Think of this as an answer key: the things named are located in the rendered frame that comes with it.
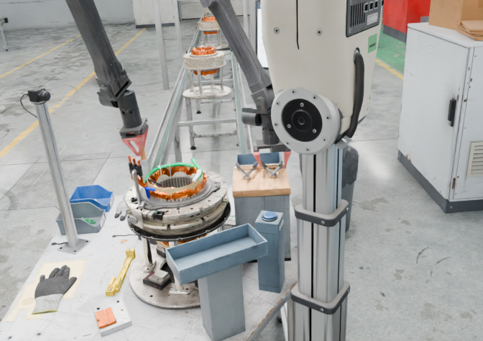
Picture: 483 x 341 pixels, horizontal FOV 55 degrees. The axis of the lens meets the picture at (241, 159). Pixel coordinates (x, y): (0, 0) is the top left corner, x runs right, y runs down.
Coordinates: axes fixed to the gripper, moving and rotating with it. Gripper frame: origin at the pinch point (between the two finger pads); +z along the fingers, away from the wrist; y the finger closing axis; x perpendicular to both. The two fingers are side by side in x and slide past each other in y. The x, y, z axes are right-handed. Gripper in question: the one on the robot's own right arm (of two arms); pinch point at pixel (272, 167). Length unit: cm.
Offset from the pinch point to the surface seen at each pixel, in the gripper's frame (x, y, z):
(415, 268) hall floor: -84, -84, 109
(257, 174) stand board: 0.3, 5.5, 2.3
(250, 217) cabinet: 11.1, 9.0, 12.9
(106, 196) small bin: -43, 75, 27
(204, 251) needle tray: 38.8, 21.8, 6.9
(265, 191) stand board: 11.9, 3.4, 3.4
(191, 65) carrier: -203, 48, -1
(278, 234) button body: 28.1, 0.8, 9.7
